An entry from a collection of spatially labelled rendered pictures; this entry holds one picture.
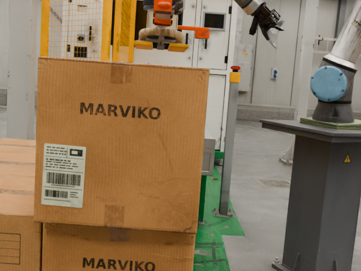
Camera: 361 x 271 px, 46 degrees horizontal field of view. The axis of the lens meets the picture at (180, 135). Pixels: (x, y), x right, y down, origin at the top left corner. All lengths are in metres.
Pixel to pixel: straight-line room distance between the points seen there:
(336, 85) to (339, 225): 0.68
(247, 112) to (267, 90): 0.84
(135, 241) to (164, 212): 0.14
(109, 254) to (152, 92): 0.44
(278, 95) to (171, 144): 10.79
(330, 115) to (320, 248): 0.62
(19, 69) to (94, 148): 2.25
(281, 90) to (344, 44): 9.91
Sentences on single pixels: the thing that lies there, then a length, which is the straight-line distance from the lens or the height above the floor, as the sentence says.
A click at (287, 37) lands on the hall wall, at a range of 11.85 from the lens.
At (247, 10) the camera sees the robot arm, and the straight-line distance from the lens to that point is 2.07.
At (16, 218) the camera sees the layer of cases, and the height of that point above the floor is 0.53.
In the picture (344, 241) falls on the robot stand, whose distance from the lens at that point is 2.20.
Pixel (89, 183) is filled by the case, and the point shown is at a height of 0.65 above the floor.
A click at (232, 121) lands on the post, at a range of 2.91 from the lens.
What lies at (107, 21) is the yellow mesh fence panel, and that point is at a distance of 3.15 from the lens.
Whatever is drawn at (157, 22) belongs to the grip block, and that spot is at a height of 1.19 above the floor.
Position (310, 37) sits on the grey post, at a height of 1.54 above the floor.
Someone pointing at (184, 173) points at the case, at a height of 0.69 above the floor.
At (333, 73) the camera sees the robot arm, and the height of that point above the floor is 0.99.
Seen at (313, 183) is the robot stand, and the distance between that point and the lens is 2.07.
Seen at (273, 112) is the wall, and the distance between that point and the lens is 11.59.
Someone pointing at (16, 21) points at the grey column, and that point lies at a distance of 3.26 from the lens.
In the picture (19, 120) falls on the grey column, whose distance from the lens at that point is 3.25.
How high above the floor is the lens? 0.91
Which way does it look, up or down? 7 degrees down
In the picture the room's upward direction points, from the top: 4 degrees clockwise
